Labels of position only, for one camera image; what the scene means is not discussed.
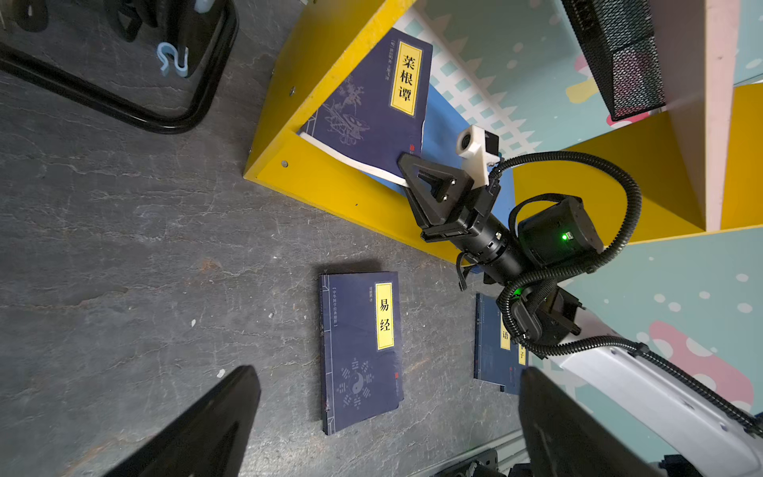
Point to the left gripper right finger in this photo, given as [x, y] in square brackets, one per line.
[564, 440]

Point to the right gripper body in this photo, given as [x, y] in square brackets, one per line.
[484, 242]

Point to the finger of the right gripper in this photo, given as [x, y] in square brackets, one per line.
[436, 192]

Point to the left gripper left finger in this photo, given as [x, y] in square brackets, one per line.
[208, 439]

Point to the dark blue thread-bound book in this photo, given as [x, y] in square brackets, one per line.
[378, 112]

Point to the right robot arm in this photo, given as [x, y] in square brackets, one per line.
[664, 340]

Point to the blue book yellow label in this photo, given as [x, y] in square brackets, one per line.
[497, 360]

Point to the yellow bookshelf pink blue shelves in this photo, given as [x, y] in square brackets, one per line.
[515, 68]

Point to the dark blue bagua cover book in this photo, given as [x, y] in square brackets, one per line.
[362, 347]

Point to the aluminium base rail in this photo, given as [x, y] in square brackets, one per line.
[500, 455]

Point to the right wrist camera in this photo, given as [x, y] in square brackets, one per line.
[479, 150]

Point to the black wire mesh basket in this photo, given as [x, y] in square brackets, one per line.
[617, 39]

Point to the black cable reel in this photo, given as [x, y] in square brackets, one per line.
[157, 66]

